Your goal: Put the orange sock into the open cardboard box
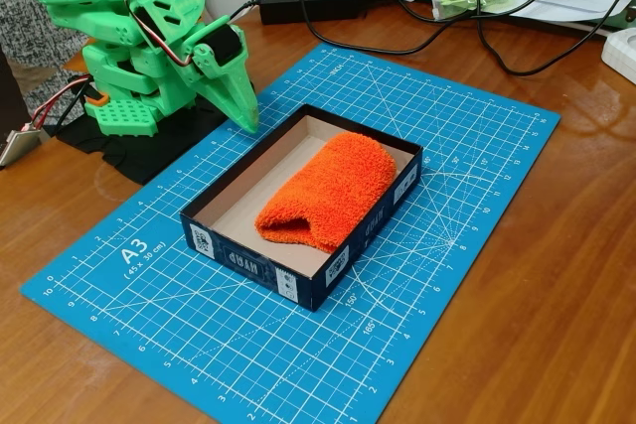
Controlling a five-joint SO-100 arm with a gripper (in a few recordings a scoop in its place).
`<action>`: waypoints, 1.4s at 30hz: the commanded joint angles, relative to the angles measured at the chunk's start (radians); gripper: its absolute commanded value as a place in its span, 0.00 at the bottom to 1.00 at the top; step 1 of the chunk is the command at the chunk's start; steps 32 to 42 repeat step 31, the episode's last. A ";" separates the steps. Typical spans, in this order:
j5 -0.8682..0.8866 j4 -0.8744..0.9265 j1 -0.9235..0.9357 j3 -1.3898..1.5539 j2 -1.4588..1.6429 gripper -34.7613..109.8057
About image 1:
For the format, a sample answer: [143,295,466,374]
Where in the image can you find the orange fluffy terry cloth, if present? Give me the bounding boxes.
[253,131,398,255]

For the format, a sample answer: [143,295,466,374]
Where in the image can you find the white plastic object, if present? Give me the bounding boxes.
[600,26,636,85]

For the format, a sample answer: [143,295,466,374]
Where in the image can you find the dark blue cardboard box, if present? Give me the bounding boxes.
[179,103,424,314]

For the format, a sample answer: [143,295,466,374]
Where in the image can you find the grey speckled knit fabric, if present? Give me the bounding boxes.
[0,0,130,122]

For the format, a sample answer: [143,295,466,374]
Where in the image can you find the grey controller board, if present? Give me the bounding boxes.
[0,126,44,170]

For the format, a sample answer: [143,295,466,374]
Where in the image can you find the blue A3 cutting mat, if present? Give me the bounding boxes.
[19,43,562,424]

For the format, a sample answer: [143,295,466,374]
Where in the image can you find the thin black cable to robot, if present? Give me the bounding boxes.
[206,0,262,31]

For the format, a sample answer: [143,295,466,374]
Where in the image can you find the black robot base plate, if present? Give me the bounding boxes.
[55,95,230,187]

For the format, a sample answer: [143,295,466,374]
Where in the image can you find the red and black wire bundle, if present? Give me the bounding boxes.
[29,73,93,133]

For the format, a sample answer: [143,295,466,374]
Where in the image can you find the long black power cable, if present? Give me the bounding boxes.
[289,0,636,77]

